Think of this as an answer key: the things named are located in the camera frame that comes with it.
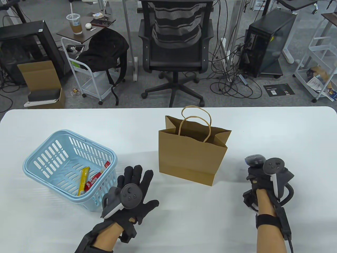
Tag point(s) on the yellow instant coffee powder package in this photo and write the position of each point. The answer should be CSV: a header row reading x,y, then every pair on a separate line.
x,y
83,181

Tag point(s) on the dark red notebook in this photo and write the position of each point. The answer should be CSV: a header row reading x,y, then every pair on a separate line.
x,y
101,23

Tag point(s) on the brown paper bag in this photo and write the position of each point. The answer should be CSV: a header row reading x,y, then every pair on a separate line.
x,y
189,158

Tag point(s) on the person's left forearm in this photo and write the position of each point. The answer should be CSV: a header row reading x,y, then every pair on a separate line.
x,y
105,237

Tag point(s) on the person's left hand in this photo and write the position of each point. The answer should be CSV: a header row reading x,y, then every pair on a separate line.
x,y
138,181

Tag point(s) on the person's right forearm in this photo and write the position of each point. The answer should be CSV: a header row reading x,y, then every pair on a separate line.
x,y
269,237

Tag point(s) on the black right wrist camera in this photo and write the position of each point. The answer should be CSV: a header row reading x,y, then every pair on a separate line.
x,y
250,200

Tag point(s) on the black mesh office chair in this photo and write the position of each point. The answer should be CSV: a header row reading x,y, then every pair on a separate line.
x,y
173,58

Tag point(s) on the small snack packet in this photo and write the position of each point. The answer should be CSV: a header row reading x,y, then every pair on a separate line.
x,y
98,15

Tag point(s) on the open cardboard box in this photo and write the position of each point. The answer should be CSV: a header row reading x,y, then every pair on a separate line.
x,y
39,76

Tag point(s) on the black barcode scanner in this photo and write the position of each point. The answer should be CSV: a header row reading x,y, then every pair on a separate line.
x,y
254,159

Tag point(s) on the white desk leg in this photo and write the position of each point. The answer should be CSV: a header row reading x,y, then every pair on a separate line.
x,y
128,31
235,31

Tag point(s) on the person's right hand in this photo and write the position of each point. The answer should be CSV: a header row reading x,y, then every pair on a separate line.
x,y
256,179

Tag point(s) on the black hand controller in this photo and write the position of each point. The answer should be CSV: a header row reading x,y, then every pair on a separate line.
x,y
273,166
131,195

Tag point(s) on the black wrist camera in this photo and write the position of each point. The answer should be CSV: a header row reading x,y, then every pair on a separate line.
x,y
250,200
128,233

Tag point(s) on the small brown side table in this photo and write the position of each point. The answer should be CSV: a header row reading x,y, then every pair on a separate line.
x,y
87,34

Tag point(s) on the plastic iced drink cup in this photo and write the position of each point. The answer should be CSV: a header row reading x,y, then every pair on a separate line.
x,y
76,26

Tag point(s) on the white printed paper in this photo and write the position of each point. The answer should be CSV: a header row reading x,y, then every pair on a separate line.
x,y
314,83

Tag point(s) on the black right hand controller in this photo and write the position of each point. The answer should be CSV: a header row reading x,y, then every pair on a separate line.
x,y
273,166

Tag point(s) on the red instant coffee powder package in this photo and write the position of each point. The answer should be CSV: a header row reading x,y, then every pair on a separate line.
x,y
93,180

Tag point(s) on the black left hand controller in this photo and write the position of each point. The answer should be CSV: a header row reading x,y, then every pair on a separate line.
x,y
131,195

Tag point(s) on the black leaflet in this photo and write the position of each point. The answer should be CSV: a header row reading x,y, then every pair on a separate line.
x,y
281,89

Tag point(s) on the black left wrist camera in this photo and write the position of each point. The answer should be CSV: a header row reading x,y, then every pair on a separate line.
x,y
128,233

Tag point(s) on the crumpled snack wrapper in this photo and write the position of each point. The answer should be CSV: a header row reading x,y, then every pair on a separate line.
x,y
75,92

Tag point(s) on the dark wooden desk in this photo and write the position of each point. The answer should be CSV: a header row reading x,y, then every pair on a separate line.
x,y
331,18

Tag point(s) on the black computer tower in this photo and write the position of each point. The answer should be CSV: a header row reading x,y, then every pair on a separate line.
x,y
271,47

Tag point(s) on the black cabinet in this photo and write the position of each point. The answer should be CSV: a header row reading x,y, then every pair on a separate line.
x,y
21,29

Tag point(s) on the white rolling cart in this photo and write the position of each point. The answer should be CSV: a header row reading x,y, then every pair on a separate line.
x,y
92,87

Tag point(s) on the light blue plastic basket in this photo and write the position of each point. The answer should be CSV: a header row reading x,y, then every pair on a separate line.
x,y
92,205

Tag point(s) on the black backpack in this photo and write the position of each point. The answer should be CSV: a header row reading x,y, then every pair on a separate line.
x,y
105,50

